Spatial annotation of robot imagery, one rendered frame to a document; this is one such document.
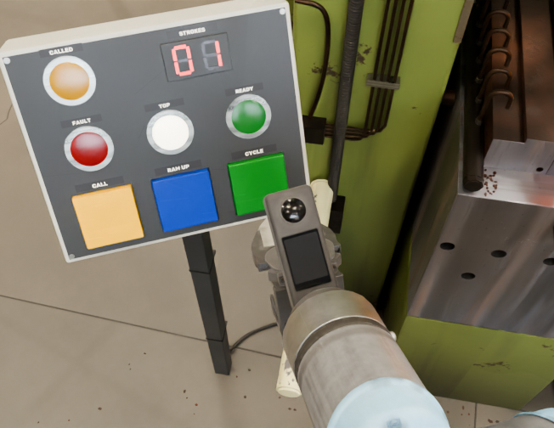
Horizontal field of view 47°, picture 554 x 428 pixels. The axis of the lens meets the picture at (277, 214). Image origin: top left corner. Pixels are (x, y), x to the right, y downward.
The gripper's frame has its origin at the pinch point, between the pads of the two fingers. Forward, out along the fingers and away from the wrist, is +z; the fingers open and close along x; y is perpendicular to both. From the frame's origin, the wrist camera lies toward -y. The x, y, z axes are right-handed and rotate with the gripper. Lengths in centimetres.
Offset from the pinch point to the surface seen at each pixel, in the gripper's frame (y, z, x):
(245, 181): -0.3, 10.3, -1.8
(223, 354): 69, 62, -9
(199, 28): -20.4, 11.0, -4.1
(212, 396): 85, 66, -14
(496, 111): 0.4, 17.2, 38.1
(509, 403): 93, 44, 60
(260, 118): -8.2, 10.7, 1.4
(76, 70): -18.2, 10.7, -19.0
